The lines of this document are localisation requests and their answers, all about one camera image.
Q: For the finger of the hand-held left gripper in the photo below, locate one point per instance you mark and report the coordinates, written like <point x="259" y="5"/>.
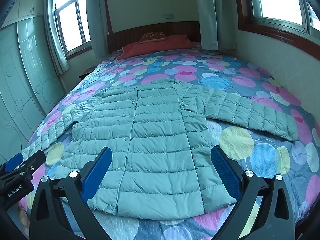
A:
<point x="33" y="162"/>
<point x="13" y="161"/>

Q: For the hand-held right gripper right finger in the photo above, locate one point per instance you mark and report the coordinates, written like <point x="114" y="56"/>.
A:
<point x="225" y="172"/>

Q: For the polka dot bedsheet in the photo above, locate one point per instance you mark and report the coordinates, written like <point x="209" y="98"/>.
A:
<point x="225" y="80"/>

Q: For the glass sliding wardrobe doors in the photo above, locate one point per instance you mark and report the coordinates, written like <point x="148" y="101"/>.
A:
<point x="22" y="80"/>

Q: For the wooden headboard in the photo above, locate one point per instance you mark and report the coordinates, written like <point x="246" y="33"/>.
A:
<point x="130" y="33"/>

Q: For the white framed window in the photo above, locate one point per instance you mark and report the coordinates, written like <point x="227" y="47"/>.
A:
<point x="73" y="22"/>

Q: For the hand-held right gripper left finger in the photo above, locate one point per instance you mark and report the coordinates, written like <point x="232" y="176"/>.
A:
<point x="97" y="172"/>

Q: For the pale green curtain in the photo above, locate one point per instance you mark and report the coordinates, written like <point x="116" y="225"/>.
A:
<point x="98" y="22"/>
<point x="212" y="15"/>
<point x="56" y="40"/>

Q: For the wall outlet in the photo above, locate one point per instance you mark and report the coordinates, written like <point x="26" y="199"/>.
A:
<point x="168" y="16"/>

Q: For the wooden nightstand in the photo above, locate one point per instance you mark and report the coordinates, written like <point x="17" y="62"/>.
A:
<point x="86" y="72"/>

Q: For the red pillow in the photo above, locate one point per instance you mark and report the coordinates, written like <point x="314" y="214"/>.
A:
<point x="155" y="47"/>

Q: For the brown cushion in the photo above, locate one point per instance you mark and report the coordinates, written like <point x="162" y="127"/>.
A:
<point x="152" y="37"/>

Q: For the wooden framed window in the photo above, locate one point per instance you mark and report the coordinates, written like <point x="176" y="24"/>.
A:
<point x="275" y="2"/>

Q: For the green puffer jacket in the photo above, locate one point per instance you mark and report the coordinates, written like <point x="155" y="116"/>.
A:
<point x="155" y="135"/>

